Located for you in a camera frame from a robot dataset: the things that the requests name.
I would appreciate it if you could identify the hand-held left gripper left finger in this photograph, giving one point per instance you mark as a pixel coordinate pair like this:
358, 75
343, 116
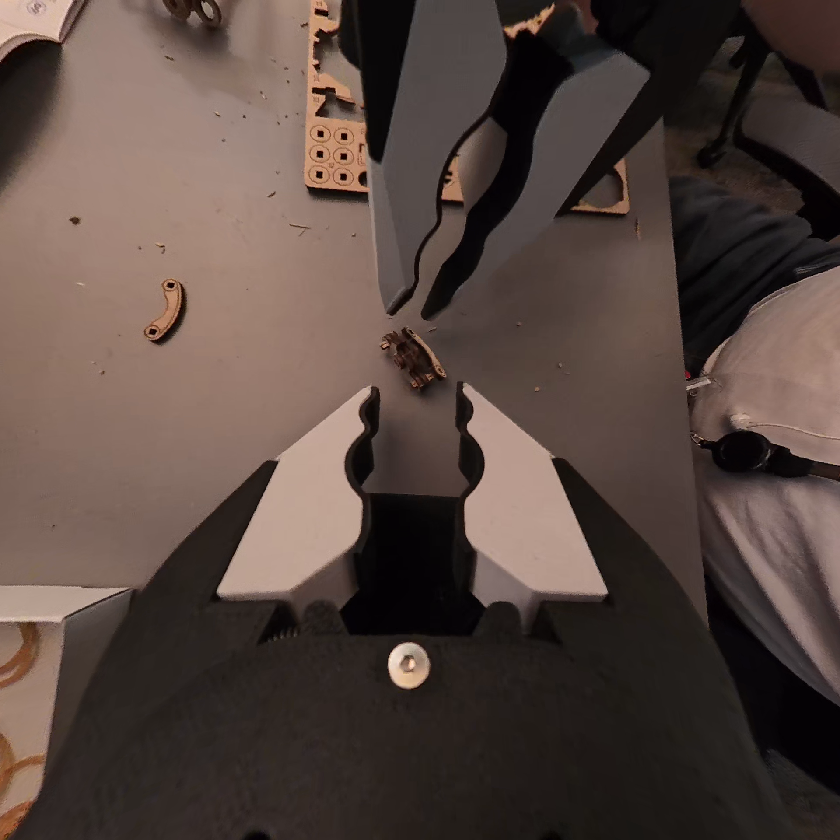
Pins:
295, 512

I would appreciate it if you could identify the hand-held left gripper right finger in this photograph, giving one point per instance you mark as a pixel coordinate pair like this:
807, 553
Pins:
525, 518

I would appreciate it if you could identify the person's right forearm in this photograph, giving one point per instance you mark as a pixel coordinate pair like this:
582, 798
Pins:
800, 26

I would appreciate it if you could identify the curved wooden model piece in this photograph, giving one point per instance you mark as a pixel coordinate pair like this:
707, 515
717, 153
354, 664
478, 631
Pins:
172, 308

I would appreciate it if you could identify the white cardboard box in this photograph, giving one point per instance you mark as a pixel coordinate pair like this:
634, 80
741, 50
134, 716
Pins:
88, 630

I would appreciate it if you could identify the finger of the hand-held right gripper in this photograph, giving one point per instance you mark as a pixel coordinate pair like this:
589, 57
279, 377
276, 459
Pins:
577, 138
433, 98

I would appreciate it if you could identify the wooden laser-cut parts sheet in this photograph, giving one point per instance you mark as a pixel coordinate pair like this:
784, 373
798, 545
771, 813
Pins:
328, 170

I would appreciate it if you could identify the wooden gear link piece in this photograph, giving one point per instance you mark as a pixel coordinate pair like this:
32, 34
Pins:
190, 10

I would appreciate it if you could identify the person's dark trousers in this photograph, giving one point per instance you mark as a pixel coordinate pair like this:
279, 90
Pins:
722, 262

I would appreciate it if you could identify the small wooden model assembly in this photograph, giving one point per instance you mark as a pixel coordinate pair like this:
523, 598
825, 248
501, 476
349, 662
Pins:
413, 358

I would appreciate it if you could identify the white instruction booklet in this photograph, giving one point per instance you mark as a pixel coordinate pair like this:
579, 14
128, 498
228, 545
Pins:
33, 19

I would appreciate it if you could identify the pile of tan rubber bands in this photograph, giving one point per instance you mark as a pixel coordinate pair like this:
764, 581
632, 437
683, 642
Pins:
29, 656

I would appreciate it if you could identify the black office chair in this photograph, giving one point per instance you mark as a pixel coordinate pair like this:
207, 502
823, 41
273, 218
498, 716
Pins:
787, 144

